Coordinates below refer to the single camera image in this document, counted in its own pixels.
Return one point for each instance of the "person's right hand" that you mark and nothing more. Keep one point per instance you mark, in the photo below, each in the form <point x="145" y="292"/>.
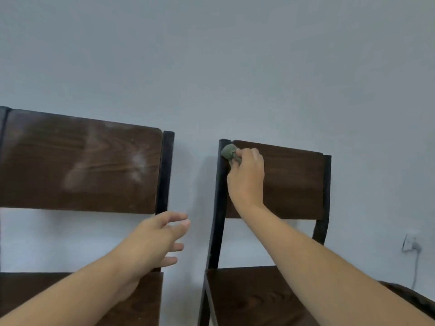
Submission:
<point x="245" y="181"/>

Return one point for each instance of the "white wall socket with plug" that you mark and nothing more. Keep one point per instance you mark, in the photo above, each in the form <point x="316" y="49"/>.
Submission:
<point x="411" y="241"/>

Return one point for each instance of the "green cleaning cloth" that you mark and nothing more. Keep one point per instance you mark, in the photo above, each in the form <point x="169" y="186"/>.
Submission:
<point x="229" y="152"/>

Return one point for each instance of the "person's left fingers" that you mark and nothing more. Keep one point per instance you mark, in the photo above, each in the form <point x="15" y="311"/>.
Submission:
<point x="176" y="230"/>

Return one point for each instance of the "person's right fingers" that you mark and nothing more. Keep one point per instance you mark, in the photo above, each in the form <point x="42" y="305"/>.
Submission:
<point x="249" y="155"/>

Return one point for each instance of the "dark wooden chair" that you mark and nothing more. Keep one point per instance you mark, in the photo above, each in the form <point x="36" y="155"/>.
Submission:
<point x="292" y="179"/>
<point x="81" y="166"/>

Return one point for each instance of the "person's left forearm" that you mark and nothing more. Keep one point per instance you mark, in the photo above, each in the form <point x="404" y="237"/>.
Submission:
<point x="64" y="295"/>

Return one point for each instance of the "dark wooden table edge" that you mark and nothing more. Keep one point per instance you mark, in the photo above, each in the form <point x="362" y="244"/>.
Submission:
<point x="414" y="297"/>

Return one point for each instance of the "person's right forearm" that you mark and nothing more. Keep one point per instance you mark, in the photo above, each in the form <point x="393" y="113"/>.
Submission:
<point x="316" y="268"/>

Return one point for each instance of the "person's left hand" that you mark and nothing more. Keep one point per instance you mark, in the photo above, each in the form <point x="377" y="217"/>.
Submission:
<point x="146" y="244"/>

